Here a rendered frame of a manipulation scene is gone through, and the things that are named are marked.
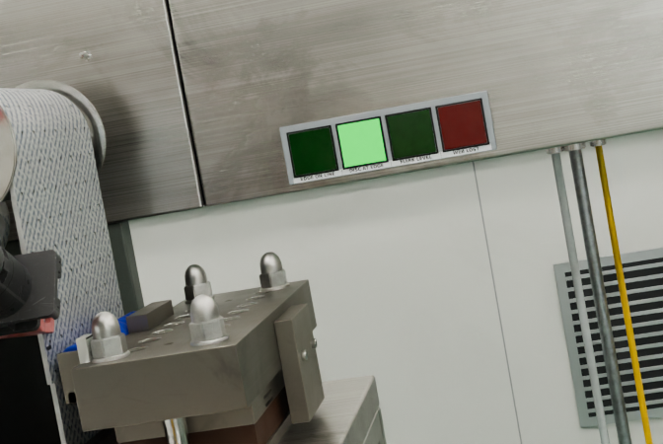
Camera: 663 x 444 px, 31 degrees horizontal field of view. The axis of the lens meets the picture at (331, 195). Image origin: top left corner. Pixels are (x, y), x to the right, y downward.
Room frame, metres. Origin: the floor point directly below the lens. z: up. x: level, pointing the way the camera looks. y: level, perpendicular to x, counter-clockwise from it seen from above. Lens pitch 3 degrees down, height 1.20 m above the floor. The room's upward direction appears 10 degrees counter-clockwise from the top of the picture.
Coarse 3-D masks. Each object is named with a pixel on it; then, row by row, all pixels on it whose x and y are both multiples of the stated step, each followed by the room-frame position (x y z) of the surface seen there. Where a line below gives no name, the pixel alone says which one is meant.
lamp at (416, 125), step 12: (396, 120) 1.40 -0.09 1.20; (408, 120) 1.40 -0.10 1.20; (420, 120) 1.40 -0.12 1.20; (396, 132) 1.40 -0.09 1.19; (408, 132) 1.40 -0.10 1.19; (420, 132) 1.40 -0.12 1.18; (432, 132) 1.40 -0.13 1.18; (396, 144) 1.40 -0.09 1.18; (408, 144) 1.40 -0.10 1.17; (420, 144) 1.40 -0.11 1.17; (432, 144) 1.40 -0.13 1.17; (396, 156) 1.41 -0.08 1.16
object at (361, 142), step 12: (372, 120) 1.41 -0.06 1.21; (348, 132) 1.41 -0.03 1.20; (360, 132) 1.41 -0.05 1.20; (372, 132) 1.41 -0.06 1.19; (348, 144) 1.41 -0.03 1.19; (360, 144) 1.41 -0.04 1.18; (372, 144) 1.41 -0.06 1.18; (348, 156) 1.41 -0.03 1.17; (360, 156) 1.41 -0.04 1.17; (372, 156) 1.41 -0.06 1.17; (384, 156) 1.41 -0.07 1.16
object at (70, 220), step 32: (32, 192) 1.18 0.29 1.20; (64, 192) 1.27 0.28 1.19; (96, 192) 1.36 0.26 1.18; (32, 224) 1.17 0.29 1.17; (64, 224) 1.25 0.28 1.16; (96, 224) 1.34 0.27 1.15; (64, 256) 1.23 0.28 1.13; (96, 256) 1.32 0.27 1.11; (64, 288) 1.22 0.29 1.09; (96, 288) 1.30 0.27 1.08; (64, 320) 1.20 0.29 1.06
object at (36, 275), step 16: (16, 256) 1.10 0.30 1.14; (32, 256) 1.09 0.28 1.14; (48, 256) 1.09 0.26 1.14; (0, 272) 1.04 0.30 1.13; (16, 272) 1.05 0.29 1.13; (32, 272) 1.08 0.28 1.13; (48, 272) 1.08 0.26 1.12; (0, 288) 1.03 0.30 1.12; (16, 288) 1.05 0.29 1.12; (32, 288) 1.08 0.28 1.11; (48, 288) 1.07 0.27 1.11; (0, 304) 1.05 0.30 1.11; (16, 304) 1.06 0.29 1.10; (32, 304) 1.07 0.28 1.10; (48, 304) 1.06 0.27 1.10; (0, 320) 1.07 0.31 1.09; (16, 320) 1.06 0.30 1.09; (32, 320) 1.07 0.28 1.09
